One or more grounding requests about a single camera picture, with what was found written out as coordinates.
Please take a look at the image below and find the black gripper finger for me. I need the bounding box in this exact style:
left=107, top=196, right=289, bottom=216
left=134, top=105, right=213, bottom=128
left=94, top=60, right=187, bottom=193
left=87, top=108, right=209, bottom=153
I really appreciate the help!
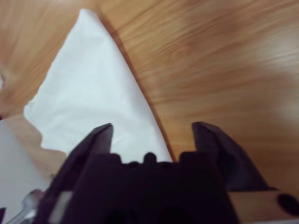
left=191, top=121, right=270, bottom=193
left=34, top=123, right=114, bottom=224

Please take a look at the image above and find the white t-shirt with black logo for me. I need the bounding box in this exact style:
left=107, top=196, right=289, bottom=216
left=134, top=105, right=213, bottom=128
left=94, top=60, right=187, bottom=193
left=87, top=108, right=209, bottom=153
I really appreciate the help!
left=24, top=8, right=175, bottom=163

